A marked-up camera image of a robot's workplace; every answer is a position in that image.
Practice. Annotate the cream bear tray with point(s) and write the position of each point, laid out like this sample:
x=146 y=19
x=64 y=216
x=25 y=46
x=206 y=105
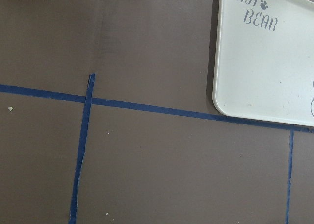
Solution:
x=264 y=60

